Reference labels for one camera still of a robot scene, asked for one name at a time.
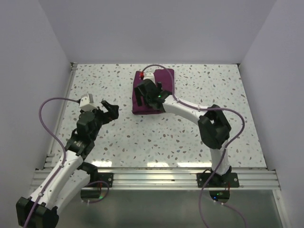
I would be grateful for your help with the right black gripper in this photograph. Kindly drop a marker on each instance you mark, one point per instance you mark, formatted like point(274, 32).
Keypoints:
point(138, 95)

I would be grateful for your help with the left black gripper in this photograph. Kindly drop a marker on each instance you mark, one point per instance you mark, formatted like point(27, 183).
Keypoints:
point(111, 114)

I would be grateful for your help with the purple surgical cloth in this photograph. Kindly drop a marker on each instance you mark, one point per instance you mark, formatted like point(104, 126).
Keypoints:
point(160, 75)

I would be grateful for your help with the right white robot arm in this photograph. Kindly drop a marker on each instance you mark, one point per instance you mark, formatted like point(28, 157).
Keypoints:
point(213, 126)

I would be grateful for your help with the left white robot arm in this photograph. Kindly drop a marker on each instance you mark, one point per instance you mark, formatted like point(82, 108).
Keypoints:
point(71, 173)

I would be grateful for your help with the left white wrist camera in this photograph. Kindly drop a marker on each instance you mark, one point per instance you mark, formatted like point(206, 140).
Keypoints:
point(87, 102)

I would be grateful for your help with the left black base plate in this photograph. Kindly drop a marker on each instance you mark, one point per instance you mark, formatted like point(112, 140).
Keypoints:
point(107, 177)

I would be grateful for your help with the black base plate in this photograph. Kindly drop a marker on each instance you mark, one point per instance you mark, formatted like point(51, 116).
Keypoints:
point(107, 177)
point(217, 181)

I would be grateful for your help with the aluminium left side rail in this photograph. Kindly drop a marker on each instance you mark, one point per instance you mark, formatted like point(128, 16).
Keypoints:
point(54, 147)

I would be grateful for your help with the aluminium rail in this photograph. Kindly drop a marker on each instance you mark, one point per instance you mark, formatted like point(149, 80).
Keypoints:
point(54, 147)
point(187, 179)

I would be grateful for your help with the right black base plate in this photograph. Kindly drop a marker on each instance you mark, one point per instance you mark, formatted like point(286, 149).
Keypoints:
point(217, 181)

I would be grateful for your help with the aluminium front rail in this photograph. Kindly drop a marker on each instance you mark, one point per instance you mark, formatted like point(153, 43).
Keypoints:
point(187, 179)

